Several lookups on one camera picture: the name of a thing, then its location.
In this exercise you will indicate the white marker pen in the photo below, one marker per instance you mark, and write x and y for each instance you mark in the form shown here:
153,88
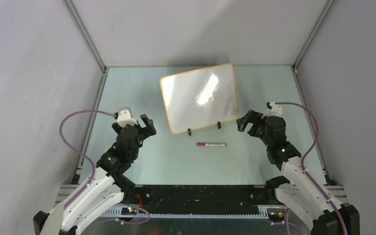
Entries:
216,144

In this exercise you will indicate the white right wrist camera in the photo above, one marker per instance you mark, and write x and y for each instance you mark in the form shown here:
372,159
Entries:
273,110

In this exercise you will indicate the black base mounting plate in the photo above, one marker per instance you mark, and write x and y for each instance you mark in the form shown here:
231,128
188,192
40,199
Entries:
202,199

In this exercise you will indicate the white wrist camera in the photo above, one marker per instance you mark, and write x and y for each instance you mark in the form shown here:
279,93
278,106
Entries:
273,110
124,117

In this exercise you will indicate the yellow framed whiteboard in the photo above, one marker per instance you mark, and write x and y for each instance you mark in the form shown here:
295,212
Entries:
200,98

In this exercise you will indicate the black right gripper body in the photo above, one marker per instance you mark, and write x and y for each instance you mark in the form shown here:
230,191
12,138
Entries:
258,129

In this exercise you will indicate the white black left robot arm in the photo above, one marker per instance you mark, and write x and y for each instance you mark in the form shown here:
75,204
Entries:
106,185

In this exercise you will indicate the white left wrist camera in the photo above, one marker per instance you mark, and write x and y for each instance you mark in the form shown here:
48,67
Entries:
124,117

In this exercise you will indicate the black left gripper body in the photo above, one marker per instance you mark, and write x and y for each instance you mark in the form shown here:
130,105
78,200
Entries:
142,133

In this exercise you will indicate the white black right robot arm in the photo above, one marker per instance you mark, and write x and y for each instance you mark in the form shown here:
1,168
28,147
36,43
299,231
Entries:
321,211

